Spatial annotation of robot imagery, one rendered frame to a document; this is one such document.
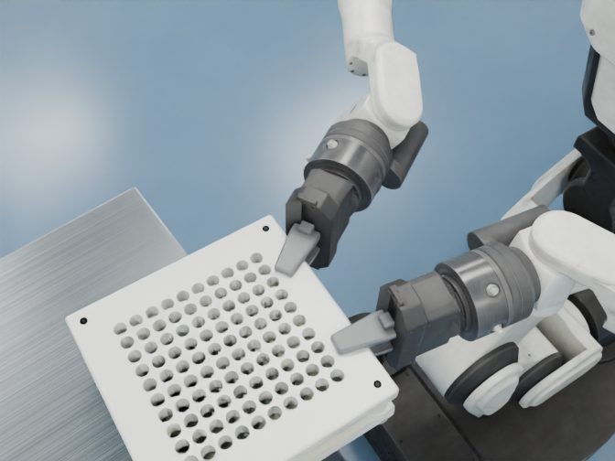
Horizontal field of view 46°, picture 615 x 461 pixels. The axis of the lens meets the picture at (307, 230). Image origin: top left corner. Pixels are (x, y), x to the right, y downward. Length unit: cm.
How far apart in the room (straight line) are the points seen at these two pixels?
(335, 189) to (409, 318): 17
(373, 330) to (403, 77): 32
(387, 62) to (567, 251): 31
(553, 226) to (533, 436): 90
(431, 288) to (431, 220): 132
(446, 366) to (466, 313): 42
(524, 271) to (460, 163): 144
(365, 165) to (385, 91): 10
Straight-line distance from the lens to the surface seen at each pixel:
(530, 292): 76
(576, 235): 78
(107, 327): 76
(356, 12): 96
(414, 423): 156
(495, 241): 79
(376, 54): 89
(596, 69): 96
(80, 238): 97
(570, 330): 155
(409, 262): 195
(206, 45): 251
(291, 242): 77
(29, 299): 94
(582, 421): 167
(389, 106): 86
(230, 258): 77
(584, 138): 105
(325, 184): 79
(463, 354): 114
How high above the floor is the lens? 165
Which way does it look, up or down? 56 degrees down
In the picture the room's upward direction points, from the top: straight up
